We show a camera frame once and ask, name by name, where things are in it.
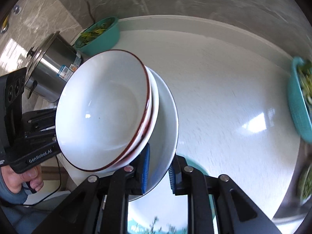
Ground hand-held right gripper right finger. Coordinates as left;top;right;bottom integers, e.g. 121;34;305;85
168;155;283;234

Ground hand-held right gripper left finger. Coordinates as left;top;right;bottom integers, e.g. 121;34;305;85
32;143;150;234

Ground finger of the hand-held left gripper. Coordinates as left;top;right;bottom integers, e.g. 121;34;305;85
23;108;59;139

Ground large teal floral plate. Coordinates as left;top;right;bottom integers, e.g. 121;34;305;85
127;158;218;234

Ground white bowl with dark rim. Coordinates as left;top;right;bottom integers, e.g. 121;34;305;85
55;50;150;171
73;66;160;172

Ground person's left hand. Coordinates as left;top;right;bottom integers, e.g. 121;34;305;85
0;164;44;194

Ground stainless steel pot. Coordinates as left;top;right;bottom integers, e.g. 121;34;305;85
24;30;84;103

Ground person's blue trousers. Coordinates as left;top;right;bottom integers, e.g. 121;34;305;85
0;203;58;234

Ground teal bowl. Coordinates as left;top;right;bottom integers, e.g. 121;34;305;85
74;17;120;56

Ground green and yellow vegetable strips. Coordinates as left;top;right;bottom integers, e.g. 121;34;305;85
79;22;115;45

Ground steel sink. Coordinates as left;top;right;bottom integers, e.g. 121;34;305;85
273;141;312;225

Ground clear glass bowl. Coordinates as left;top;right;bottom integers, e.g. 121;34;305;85
295;162;312;207

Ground chopped green vegetables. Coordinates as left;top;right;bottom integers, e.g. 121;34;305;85
297;164;312;204

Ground teal plastic colander basket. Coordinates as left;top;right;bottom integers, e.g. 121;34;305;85
287;57;312;144

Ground leafy green vegetables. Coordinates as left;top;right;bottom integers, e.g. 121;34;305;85
296;62;312;108

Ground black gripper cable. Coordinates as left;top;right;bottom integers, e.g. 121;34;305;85
22;156;62;206

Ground black power cable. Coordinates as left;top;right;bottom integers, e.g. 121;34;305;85
66;0;95;23

